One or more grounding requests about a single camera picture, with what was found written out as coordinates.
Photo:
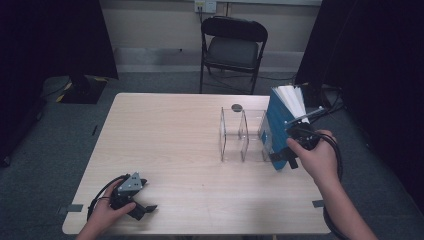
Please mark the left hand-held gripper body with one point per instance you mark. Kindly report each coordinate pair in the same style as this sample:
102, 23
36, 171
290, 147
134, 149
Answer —
130, 183

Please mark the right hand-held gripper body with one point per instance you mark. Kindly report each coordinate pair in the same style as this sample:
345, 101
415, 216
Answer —
305, 135

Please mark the blue book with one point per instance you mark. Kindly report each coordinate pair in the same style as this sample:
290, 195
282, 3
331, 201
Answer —
278, 130

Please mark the clear acrylic book rack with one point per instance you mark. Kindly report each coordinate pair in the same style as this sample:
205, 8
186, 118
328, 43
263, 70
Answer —
233, 143

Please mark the person's right hand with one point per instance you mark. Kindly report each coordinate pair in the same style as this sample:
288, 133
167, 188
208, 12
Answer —
320, 161

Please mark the person's left hand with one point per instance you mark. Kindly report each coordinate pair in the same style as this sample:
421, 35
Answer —
103, 211

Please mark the grey tape strip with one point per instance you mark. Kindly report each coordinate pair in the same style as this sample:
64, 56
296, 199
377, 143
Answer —
317, 203
71, 208

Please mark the black marker pen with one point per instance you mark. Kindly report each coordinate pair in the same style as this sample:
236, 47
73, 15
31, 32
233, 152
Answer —
95, 130

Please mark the dark round table grommet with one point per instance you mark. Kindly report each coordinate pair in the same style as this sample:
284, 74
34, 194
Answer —
236, 108

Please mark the dark curtain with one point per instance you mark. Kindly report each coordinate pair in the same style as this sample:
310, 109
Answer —
376, 66
50, 40

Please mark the black folding chair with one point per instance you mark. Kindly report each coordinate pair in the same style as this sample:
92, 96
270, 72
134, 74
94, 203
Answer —
233, 50

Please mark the white wall socket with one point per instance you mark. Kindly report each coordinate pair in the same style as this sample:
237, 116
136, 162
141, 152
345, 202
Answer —
205, 5

